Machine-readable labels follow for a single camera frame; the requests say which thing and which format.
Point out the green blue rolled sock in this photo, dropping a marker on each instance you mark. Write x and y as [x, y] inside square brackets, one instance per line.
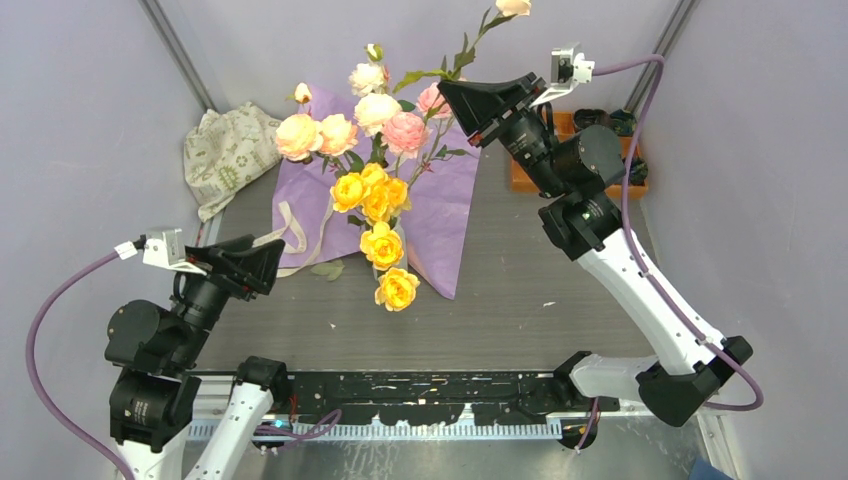
[623, 122]

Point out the fallen green leaf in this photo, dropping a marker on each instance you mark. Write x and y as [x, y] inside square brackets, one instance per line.
[330, 270]

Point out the small pale pink rosebud stem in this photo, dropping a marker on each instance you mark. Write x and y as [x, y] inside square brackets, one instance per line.
[503, 11]

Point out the peach rose flower stem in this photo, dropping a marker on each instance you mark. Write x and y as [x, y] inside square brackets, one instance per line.
[300, 137]

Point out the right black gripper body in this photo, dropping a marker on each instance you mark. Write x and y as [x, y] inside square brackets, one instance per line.
[514, 98]

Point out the orange compartment tray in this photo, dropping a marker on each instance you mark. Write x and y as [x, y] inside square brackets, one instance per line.
[564, 129]

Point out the dark rolled sock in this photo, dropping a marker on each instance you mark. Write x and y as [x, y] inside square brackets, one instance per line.
[584, 118]

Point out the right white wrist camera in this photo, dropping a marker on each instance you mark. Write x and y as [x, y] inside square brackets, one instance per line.
[569, 69]

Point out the purple pink wrapping paper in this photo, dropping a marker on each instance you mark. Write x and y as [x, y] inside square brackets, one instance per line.
[435, 226]

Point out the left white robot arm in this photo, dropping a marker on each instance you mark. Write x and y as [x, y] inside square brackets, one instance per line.
[156, 348]

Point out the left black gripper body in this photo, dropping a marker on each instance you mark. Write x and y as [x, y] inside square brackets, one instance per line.
[245, 279]

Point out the white ribbed vase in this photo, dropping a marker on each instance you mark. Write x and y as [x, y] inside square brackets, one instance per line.
[403, 261]

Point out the pink white flower spray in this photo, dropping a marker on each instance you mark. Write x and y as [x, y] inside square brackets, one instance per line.
[370, 82]

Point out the aluminium front rail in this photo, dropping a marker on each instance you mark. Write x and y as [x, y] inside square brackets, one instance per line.
[274, 430]

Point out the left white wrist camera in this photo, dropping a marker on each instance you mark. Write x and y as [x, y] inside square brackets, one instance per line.
[163, 248]

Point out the cream patterned cloth bag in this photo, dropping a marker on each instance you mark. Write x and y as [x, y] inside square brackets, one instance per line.
[226, 152]

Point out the yellow rose flower spray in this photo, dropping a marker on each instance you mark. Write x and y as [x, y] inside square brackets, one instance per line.
[375, 201]

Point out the right corner frame post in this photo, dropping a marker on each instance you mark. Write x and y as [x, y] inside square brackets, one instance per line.
[672, 30]

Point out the left corner frame post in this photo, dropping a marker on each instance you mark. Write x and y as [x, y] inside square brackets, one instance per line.
[167, 33]

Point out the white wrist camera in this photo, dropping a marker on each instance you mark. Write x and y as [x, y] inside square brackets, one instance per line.
[163, 248]
[569, 69]

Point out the corner frame post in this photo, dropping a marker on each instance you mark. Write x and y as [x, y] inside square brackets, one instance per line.
[167, 33]
[672, 30]

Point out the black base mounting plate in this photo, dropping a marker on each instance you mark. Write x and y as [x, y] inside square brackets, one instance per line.
[424, 398]

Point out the patterned sock front compartment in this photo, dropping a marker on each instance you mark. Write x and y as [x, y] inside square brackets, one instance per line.
[638, 172]

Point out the cream printed ribbon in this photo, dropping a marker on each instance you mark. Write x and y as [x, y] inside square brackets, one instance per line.
[302, 243]

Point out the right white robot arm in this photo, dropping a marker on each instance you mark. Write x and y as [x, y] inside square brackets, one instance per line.
[691, 361]

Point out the pink peony flower stem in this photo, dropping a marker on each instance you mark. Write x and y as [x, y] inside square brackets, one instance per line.
[419, 135]

